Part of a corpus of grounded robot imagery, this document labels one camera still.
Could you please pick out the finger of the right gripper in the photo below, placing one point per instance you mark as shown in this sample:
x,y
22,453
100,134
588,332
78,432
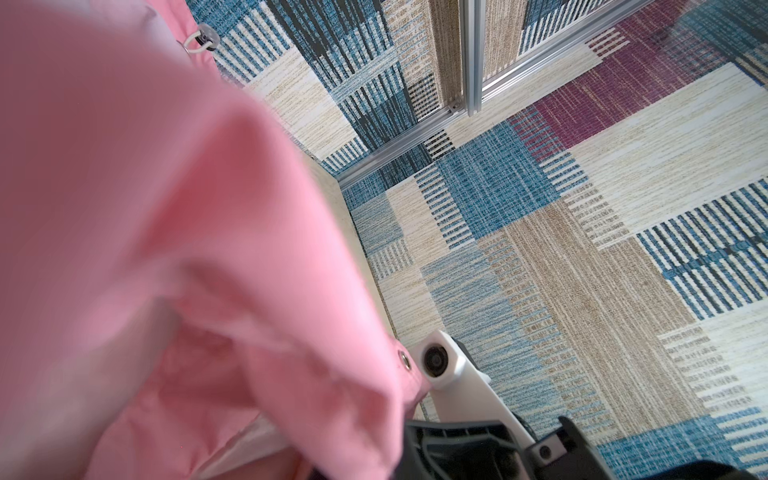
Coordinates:
x,y
469,450

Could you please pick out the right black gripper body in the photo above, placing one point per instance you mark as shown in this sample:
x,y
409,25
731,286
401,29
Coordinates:
x,y
566,453

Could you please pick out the pink zip-up jacket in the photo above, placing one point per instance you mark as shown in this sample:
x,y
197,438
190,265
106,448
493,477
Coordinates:
x,y
174,286

